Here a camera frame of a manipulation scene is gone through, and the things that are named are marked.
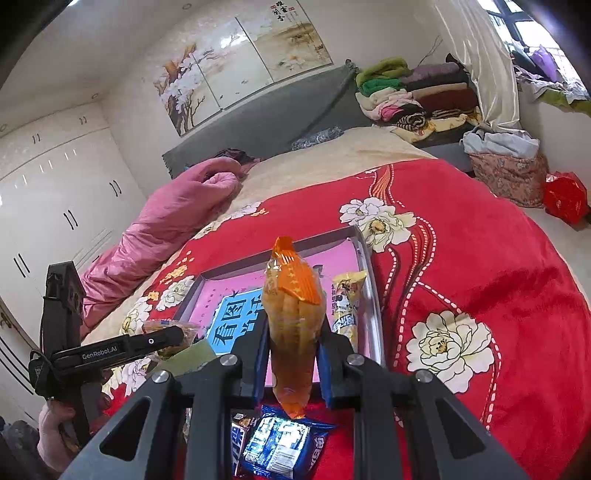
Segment clear crispy cake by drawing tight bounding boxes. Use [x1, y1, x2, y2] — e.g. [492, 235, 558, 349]
[141, 319, 198, 361]

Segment blue cookie snack pack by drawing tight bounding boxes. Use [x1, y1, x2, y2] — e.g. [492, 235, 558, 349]
[230, 405, 335, 479]

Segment yellow cartoon snack bar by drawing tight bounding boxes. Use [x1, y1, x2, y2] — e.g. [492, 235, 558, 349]
[332, 270, 368, 352]

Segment orange bread snack pack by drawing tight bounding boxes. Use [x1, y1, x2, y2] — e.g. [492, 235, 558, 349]
[262, 236, 327, 419]

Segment light green pastry pack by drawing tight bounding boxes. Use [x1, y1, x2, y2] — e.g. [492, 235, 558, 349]
[152, 339, 217, 377]

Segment person hand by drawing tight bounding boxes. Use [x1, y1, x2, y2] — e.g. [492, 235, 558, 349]
[37, 384, 77, 475]

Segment pink and blue book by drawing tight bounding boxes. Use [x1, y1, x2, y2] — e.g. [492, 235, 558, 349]
[179, 238, 360, 356]

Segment dark shallow box tray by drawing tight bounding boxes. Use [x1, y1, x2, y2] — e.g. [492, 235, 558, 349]
[174, 226, 386, 365]

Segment red floral blanket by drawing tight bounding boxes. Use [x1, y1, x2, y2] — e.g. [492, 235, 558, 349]
[115, 159, 590, 479]

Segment white wardrobe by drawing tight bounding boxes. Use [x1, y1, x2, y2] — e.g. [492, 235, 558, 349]
[0, 102, 148, 416]

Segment pink quilt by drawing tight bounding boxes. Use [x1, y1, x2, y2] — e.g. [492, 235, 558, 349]
[80, 157, 245, 336]

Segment red plastic bag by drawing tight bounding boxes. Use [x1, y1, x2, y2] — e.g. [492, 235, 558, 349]
[543, 172, 590, 225]

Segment floral basket with clothes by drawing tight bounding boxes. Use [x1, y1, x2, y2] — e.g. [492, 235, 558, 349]
[461, 129, 549, 208]

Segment dark patterned pillow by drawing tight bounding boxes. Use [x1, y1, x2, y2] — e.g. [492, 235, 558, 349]
[290, 127, 345, 151]

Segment stack of folded clothes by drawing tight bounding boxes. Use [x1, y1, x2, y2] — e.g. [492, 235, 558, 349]
[355, 55, 483, 148]

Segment grey headboard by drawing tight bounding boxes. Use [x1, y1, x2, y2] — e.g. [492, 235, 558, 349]
[162, 60, 372, 178]

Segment clothes on window sill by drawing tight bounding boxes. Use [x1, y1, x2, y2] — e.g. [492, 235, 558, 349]
[510, 45, 590, 116]

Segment cream curtain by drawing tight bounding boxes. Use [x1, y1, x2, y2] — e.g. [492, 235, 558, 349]
[427, 0, 521, 132]

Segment window with grille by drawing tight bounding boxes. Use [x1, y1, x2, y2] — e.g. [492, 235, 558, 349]
[478, 0, 553, 47]

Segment floral wall painting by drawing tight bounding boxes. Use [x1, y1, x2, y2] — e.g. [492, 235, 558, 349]
[153, 1, 332, 136]

